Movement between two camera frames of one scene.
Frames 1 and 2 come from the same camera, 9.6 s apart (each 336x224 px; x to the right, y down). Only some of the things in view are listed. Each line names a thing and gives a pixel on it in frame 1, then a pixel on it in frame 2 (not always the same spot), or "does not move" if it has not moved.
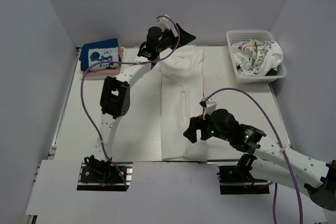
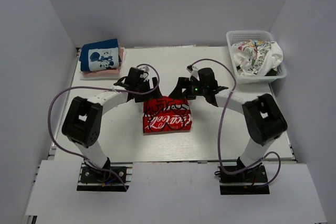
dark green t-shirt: (271, 72) does not move
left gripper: (185, 38) to (156, 93)
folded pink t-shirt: (107, 73) does not move
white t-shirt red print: (181, 68) to (166, 114)
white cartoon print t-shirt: (256, 57) does not move
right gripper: (197, 123) to (182, 83)
